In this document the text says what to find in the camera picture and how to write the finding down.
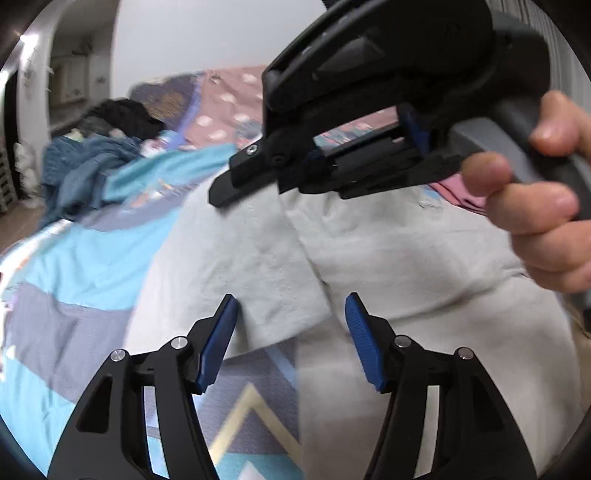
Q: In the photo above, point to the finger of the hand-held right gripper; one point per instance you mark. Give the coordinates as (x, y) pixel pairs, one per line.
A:
(240, 182)
(369, 175)

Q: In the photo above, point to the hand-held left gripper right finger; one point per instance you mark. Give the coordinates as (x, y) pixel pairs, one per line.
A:
(362, 337)

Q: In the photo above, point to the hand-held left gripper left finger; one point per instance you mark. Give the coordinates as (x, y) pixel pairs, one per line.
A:
(214, 346)

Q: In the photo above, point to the light grey shorts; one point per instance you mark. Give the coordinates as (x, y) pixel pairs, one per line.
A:
(369, 249)

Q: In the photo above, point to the black clothes pile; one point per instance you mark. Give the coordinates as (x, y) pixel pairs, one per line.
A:
(124, 115)

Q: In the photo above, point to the blue denim clothes pile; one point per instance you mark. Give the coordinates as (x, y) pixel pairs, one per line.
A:
(78, 170)

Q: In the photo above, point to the person's right hand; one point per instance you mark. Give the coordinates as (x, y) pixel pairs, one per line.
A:
(540, 207)

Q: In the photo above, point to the pink garment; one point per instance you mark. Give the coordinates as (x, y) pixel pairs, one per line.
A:
(461, 196)

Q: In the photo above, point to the blue patterned bed quilt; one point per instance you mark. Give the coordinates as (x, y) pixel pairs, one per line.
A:
(78, 263)

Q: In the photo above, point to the white wall cabinet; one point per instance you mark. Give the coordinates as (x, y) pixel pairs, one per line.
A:
(69, 78)

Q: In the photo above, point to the white door frame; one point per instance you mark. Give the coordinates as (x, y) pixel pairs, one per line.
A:
(39, 41)

